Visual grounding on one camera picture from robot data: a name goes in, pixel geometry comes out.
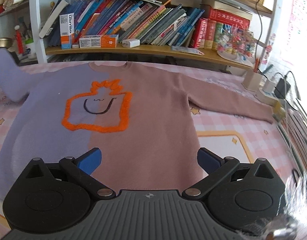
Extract pink checkered table mat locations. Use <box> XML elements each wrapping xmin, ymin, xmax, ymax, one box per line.
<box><xmin>0</xmin><ymin>60</ymin><xmax>302</xmax><ymax>233</ymax></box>

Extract red thick books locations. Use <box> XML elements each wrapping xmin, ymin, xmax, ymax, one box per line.
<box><xmin>190</xmin><ymin>0</ymin><xmax>252</xmax><ymax>50</ymax></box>

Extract beige pen holder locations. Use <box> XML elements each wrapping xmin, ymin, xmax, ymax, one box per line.
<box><xmin>241</xmin><ymin>58</ymin><xmax>263</xmax><ymax>92</ymax></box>

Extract white power strip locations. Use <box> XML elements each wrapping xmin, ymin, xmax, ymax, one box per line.
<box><xmin>255</xmin><ymin>79</ymin><xmax>278</xmax><ymax>107</ymax></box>

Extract tall white orange box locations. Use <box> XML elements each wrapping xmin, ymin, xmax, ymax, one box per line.
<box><xmin>60</xmin><ymin>12</ymin><xmax>75</xmax><ymax>50</ymax></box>

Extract white charger block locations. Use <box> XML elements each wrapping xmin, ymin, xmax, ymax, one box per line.
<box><xmin>121</xmin><ymin>38</ymin><xmax>140</xmax><ymax>48</ymax></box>

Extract stack of books right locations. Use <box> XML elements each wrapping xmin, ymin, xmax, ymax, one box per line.
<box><xmin>278</xmin><ymin>99</ymin><xmax>307</xmax><ymax>173</ymax></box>

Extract metal bowl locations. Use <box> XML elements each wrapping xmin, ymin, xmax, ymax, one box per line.
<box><xmin>0</xmin><ymin>37</ymin><xmax>13</xmax><ymax>49</ymax></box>

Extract white shelf frame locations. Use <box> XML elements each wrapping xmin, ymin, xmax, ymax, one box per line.
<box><xmin>0</xmin><ymin>0</ymin><xmax>282</xmax><ymax>65</ymax></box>

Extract purple and pink sweater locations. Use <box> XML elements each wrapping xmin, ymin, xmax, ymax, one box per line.
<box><xmin>0</xmin><ymin>49</ymin><xmax>273</xmax><ymax>199</ymax></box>

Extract row of leaning books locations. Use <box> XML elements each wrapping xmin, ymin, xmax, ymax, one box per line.
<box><xmin>46</xmin><ymin>0</ymin><xmax>202</xmax><ymax>48</ymax></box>

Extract black power adapter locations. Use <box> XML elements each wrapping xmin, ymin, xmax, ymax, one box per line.
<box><xmin>273</xmin><ymin>78</ymin><xmax>291</xmax><ymax>99</ymax></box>

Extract orange white medicine box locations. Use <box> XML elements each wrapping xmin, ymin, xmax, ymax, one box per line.
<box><xmin>79</xmin><ymin>34</ymin><xmax>119</xmax><ymax>48</ymax></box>

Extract white tub green lid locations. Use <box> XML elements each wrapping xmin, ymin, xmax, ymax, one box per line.
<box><xmin>25</xmin><ymin>38</ymin><xmax>36</xmax><ymax>59</ymax></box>

